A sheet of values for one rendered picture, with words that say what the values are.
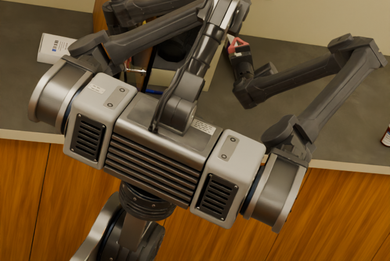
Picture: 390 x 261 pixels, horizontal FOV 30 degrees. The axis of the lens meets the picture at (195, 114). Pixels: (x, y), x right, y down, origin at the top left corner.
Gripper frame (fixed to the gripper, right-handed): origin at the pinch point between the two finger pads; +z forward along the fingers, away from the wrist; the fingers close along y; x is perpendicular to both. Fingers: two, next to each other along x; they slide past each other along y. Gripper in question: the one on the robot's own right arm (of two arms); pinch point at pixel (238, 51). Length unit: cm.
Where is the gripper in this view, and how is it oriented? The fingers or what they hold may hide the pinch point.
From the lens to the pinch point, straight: 236.1
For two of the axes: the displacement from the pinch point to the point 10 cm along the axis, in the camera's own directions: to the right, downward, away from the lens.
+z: -1.1, -6.8, 7.3
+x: -9.7, 2.2, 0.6
